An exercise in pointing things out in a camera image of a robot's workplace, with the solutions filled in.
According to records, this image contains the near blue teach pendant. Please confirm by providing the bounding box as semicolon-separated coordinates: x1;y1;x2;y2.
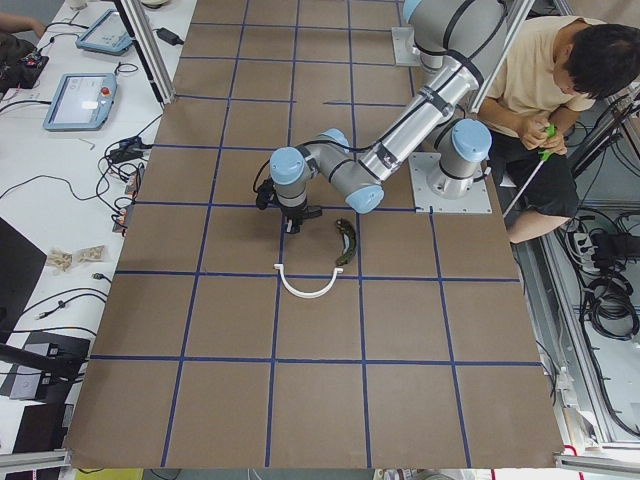
43;73;118;131

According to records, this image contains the bag of wooden pieces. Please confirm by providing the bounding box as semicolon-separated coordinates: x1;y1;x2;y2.
45;245;108;273

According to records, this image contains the olive green brake shoe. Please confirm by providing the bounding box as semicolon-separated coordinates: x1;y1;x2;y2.
335;218;357;267

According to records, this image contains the far blue teach pendant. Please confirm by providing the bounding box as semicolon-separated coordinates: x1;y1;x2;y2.
75;9;132;56

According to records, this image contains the blue teach pendant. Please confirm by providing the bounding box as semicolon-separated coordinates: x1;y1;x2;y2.
43;73;118;131
75;9;132;56

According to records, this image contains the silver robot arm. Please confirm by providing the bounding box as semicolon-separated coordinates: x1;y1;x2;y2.
256;1;508;234

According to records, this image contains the green handled tool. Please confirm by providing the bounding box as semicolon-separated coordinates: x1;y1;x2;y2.
502;123;559;219

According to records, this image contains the white curved plastic bracket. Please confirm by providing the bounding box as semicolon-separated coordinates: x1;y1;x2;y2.
273;263;344;300

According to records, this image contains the black monitor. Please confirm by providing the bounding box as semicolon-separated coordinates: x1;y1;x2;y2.
0;219;46;343

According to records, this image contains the person in beige shirt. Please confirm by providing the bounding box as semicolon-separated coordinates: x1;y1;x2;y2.
477;16;639;244

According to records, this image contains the aluminium frame post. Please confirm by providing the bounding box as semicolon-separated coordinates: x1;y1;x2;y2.
114;0;175;105

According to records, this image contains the black power adapter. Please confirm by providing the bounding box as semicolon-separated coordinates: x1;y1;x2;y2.
155;27;184;46

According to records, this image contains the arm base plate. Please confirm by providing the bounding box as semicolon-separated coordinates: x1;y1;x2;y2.
391;26;421;67
408;153;492;215

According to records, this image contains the black cable bundle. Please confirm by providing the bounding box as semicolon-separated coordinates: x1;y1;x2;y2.
574;209;640;346

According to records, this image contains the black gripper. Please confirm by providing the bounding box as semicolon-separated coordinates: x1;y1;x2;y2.
277;197;322;234

